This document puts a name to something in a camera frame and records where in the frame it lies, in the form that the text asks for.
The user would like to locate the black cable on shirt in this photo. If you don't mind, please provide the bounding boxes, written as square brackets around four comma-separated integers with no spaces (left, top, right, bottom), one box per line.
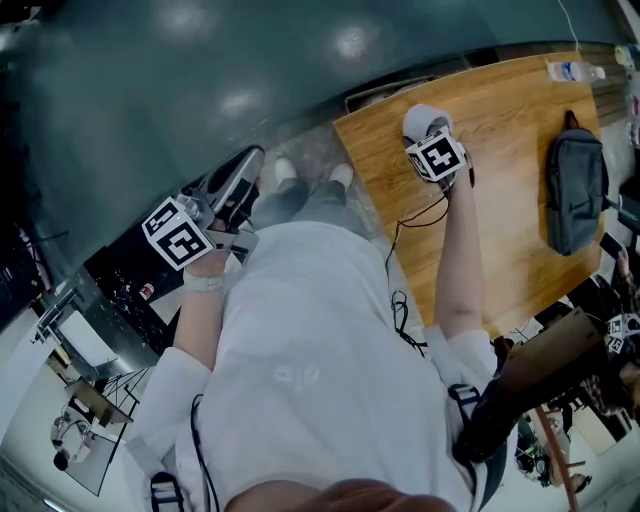
[190,393,221,512]

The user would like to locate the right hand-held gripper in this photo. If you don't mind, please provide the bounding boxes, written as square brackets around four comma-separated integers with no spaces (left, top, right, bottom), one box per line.
[403,124,474,191]

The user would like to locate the clear plastic water bottle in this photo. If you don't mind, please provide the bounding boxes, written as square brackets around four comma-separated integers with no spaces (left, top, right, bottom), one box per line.
[545,60,606,84]

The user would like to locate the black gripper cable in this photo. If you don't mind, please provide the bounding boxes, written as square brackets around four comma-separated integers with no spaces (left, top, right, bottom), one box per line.
[383,167,476,357]

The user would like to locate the person's white shirt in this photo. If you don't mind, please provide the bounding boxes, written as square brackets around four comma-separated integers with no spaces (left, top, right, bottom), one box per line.
[122,219,501,512]

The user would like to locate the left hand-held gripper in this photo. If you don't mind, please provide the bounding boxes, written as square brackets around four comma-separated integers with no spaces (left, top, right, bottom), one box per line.
[142,144,266,271]

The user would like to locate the person's left hand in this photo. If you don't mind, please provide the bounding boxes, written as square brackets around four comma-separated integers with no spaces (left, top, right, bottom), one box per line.
[218,174,264,227]

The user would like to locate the person's grey trousers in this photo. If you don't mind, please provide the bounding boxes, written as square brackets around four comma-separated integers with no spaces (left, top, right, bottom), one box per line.
[249,177,372,237]

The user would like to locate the person's left forearm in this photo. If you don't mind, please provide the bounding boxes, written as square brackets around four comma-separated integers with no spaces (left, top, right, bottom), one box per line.
[172,252,227,371]

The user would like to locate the wooden chair back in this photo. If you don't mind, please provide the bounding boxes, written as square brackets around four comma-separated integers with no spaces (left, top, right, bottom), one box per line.
[504,307,602,404]

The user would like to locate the white wrist watch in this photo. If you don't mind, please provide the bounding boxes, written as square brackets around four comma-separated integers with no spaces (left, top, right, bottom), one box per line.
[183,272,225,294]

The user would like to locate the person's right forearm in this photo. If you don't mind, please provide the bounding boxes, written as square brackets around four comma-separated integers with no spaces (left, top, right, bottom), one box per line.
[432,167,487,342]

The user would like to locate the white cable on floor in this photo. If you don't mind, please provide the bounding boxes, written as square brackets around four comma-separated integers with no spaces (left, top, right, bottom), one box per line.
[557,0,582,54]

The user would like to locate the white flat panel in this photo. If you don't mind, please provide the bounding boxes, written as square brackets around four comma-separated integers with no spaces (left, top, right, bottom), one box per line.
[57,319,119,370]

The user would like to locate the black speckled cabinet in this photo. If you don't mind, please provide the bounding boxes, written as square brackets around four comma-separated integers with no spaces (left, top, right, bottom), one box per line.
[83,219,214,374]

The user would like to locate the dark grey sling bag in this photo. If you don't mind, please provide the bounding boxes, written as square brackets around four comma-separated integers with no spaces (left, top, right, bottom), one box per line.
[543,110,610,257]

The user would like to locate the white tape roll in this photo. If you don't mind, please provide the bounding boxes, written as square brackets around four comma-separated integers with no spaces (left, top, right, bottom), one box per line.
[402,103,454,144]

